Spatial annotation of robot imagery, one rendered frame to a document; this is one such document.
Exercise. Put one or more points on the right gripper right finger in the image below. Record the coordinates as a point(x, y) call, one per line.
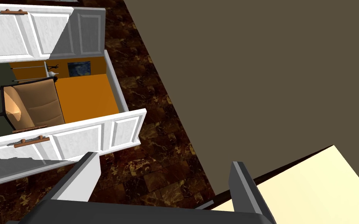
point(241, 193)

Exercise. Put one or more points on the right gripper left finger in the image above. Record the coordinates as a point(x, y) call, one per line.
point(79, 183)

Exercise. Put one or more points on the white panelled door leaf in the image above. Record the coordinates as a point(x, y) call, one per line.
point(76, 141)
point(5, 34)

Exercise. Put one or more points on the white shelf with ornaments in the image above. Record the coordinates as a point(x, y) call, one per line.
point(51, 73)

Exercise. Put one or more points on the tan armchair with black frame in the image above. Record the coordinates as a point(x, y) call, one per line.
point(37, 104)

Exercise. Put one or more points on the dark blue wall picture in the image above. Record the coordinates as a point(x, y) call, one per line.
point(79, 69)

